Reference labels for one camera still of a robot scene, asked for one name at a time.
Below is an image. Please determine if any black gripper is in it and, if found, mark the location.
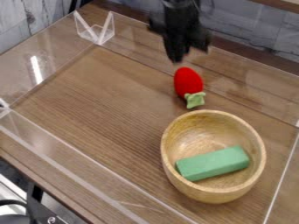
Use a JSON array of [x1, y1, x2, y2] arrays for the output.
[[148, 0, 211, 63]]

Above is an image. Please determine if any red plush strawberry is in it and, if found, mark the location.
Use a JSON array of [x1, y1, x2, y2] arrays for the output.
[[173, 67, 205, 109]]

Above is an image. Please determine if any wooden bowl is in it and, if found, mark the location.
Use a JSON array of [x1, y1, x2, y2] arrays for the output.
[[160, 109, 267, 204]]

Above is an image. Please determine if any green rectangular block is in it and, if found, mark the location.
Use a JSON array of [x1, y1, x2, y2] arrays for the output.
[[175, 146, 249, 182]]

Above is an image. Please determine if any clear acrylic corner bracket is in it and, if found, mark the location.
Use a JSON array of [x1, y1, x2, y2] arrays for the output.
[[73, 10, 114, 46]]

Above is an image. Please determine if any clear acrylic tray wall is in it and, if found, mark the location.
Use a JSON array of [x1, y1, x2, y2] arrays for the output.
[[0, 5, 299, 224]]

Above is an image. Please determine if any black table frame bracket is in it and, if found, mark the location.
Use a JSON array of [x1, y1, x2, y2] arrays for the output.
[[26, 182, 69, 224]]

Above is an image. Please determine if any black cable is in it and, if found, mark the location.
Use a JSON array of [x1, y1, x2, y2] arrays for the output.
[[0, 199, 40, 224]]

